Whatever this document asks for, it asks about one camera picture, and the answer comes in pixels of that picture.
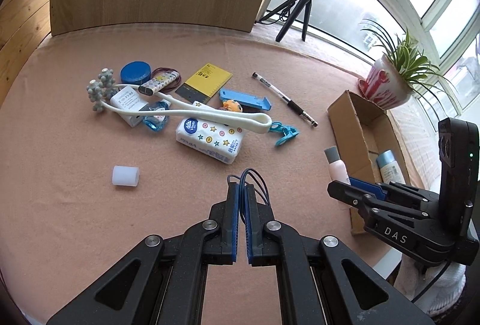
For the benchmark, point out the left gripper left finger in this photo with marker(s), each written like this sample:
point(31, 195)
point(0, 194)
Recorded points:
point(161, 280)

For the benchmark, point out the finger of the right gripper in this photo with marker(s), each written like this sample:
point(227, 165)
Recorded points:
point(367, 187)

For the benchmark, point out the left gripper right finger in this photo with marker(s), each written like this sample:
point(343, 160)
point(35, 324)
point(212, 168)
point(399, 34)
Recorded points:
point(321, 281)

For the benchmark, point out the white aqua lotion bottle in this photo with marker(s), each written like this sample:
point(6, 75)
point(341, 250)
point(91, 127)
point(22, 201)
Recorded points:
point(389, 168)

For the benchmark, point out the pink small bottle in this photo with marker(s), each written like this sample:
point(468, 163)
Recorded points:
point(337, 168)

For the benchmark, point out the blue plastic clip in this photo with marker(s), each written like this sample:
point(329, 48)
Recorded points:
point(287, 132)

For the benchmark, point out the white translucent cap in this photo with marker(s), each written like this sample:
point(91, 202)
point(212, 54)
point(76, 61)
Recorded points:
point(125, 176)

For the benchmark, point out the blue folding phone stand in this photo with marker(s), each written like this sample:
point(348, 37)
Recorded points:
point(245, 99)

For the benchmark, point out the patterned tissue pack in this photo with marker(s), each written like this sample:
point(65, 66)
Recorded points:
point(216, 140)

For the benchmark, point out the blue clear small bottle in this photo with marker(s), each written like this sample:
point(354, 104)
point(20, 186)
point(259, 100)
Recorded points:
point(156, 123)

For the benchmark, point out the white power adapter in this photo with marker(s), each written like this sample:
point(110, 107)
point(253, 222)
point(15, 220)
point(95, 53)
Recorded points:
point(128, 99)

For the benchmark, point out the patterned lighter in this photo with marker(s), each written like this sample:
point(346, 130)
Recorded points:
point(159, 82)

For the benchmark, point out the white neck massager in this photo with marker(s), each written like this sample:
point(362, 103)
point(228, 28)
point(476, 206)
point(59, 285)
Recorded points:
point(103, 89)

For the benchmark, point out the blue round tin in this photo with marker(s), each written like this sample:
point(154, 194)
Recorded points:
point(137, 72)

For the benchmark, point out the white gloved hand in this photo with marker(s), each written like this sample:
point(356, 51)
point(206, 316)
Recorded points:
point(441, 295)

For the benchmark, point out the cardboard box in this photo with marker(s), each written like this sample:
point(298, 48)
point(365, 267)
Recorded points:
point(362, 132)

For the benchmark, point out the plaid bed sheet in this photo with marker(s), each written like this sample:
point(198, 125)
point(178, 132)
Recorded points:
point(314, 74)

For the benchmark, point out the red white flower pot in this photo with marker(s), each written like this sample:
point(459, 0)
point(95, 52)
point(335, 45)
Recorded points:
point(384, 86)

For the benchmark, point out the green spider plant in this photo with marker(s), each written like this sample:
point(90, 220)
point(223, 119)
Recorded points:
point(405, 54)

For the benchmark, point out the black gel pen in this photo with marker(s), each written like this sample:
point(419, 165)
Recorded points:
point(289, 102)

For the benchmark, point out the orange cartoon figurine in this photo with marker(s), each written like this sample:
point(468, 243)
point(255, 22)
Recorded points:
point(231, 105)

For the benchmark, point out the yellow black ruler card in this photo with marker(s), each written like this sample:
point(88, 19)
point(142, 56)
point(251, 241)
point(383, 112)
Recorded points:
point(204, 84)

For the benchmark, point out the black tripod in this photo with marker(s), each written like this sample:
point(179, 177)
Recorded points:
point(288, 12)

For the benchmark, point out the pine wood headboard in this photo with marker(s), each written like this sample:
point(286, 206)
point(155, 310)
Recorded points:
point(24, 25)

